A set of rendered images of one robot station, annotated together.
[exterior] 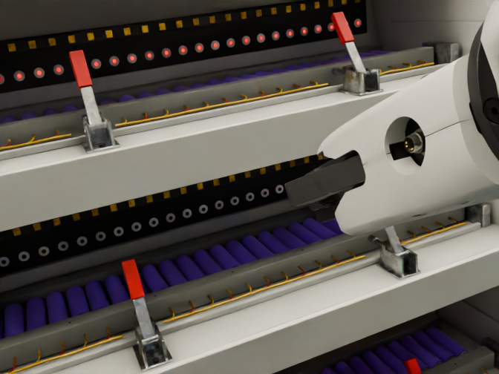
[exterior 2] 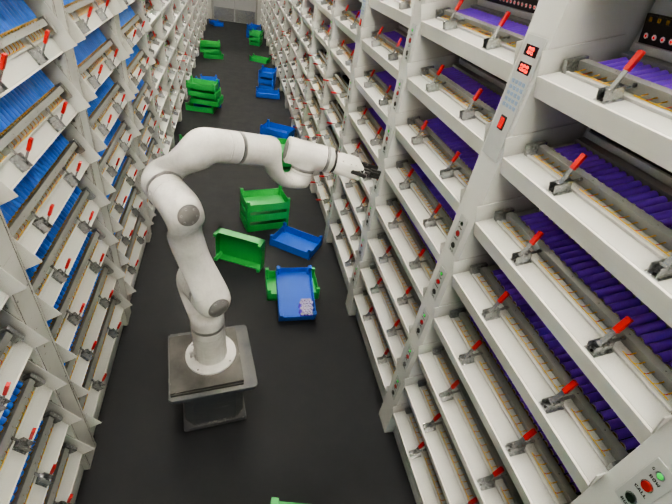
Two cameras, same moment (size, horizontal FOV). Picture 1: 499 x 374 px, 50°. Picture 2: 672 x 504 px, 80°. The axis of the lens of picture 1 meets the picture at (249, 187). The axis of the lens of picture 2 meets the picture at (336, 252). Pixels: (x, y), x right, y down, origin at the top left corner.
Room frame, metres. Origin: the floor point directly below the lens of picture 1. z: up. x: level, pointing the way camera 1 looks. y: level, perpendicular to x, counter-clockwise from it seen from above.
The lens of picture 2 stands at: (0.28, -1.36, 1.64)
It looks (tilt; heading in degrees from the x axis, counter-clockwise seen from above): 36 degrees down; 91
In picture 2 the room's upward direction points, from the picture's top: 11 degrees clockwise
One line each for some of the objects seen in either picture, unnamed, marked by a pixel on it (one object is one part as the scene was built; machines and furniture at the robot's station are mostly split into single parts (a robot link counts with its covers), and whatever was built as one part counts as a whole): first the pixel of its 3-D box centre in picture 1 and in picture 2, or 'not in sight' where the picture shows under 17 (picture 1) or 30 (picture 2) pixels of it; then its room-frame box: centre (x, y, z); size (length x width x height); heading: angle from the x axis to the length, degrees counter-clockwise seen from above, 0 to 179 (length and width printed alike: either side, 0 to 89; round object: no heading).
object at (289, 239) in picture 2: not in sight; (296, 240); (-0.05, 0.84, 0.04); 0.30 x 0.20 x 0.08; 165
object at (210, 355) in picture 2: not in sight; (209, 339); (-0.15, -0.40, 0.40); 0.19 x 0.19 x 0.18
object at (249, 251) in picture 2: not in sight; (239, 250); (-0.35, 0.54, 0.10); 0.30 x 0.08 x 0.20; 174
